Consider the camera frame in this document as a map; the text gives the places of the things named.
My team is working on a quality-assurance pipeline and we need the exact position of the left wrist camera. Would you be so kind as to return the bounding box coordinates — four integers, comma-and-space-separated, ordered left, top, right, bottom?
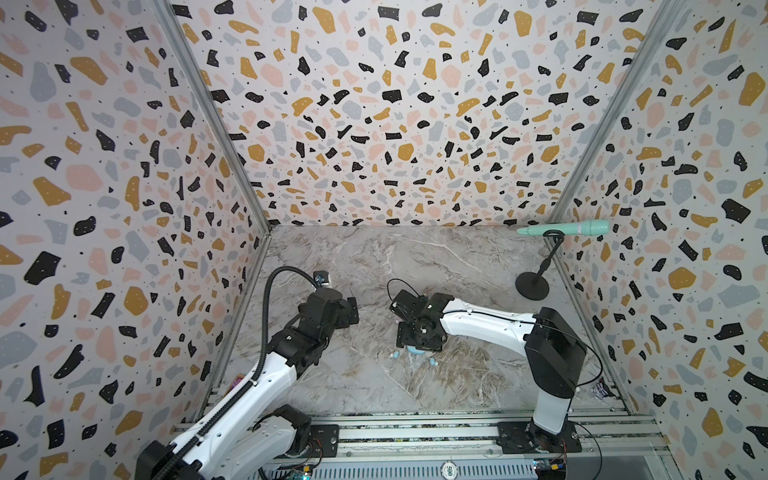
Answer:
313, 270, 331, 287

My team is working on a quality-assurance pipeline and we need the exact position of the mint green microphone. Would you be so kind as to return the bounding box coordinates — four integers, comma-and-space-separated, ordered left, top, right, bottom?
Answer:
516, 219, 611, 237

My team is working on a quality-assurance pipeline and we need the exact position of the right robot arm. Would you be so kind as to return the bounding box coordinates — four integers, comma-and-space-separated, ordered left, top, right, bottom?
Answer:
390, 290, 588, 435

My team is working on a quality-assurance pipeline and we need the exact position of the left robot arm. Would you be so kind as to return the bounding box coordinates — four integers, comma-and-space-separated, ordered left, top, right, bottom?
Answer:
135, 287, 359, 479

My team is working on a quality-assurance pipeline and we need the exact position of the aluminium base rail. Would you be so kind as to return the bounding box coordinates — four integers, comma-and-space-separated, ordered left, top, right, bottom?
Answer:
173, 410, 679, 480

